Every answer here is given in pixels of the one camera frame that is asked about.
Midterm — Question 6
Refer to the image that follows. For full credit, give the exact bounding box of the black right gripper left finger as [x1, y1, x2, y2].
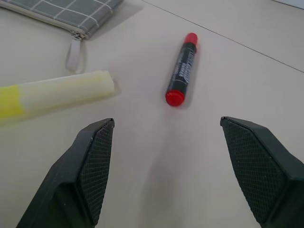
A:
[16, 117, 115, 228]

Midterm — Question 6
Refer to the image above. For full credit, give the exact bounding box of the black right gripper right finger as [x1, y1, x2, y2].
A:
[219, 116, 304, 228]

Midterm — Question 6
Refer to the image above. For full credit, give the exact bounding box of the grey checked pencil case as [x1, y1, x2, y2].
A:
[0, 0, 124, 73]

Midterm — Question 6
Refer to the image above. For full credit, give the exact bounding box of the yellow highlighter pen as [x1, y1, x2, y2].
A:
[0, 70, 116, 123]

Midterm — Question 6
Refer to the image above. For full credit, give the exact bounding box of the red and black marker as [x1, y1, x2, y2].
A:
[165, 32, 199, 107]

